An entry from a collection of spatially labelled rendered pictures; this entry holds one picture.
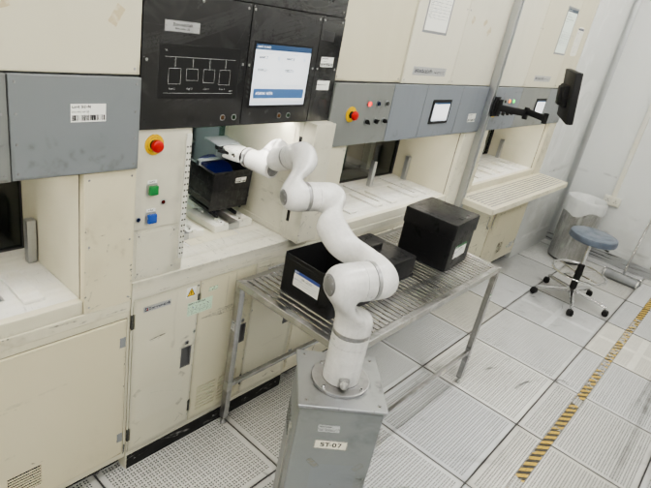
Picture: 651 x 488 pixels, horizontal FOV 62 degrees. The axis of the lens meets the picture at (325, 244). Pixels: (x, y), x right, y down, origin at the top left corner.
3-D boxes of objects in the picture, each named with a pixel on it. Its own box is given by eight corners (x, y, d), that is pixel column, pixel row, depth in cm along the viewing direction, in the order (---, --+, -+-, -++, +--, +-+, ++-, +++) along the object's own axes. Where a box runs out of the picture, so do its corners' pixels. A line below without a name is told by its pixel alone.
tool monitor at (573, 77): (564, 142, 295) (589, 75, 280) (477, 116, 324) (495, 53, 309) (585, 138, 324) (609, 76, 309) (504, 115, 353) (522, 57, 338)
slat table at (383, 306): (311, 506, 220) (348, 353, 189) (218, 421, 252) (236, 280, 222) (460, 381, 315) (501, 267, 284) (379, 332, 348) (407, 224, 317)
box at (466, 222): (443, 273, 264) (457, 226, 254) (393, 251, 278) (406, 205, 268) (467, 259, 286) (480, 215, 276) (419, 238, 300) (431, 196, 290)
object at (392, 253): (376, 290, 235) (383, 264, 230) (326, 262, 252) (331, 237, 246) (414, 275, 256) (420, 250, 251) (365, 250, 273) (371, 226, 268)
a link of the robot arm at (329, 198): (351, 312, 158) (394, 305, 167) (365, 284, 151) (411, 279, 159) (290, 200, 188) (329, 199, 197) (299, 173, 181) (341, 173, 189)
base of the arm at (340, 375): (372, 402, 168) (386, 353, 161) (312, 395, 166) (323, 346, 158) (364, 363, 185) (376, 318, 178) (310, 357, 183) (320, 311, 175)
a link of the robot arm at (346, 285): (378, 339, 166) (395, 271, 157) (325, 349, 157) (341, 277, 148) (357, 318, 176) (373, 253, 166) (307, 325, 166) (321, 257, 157)
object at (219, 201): (203, 221, 232) (215, 151, 218) (176, 200, 243) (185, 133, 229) (247, 212, 250) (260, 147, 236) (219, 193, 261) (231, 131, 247)
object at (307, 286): (278, 288, 222) (284, 251, 215) (324, 273, 242) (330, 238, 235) (327, 320, 206) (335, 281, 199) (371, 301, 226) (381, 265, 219)
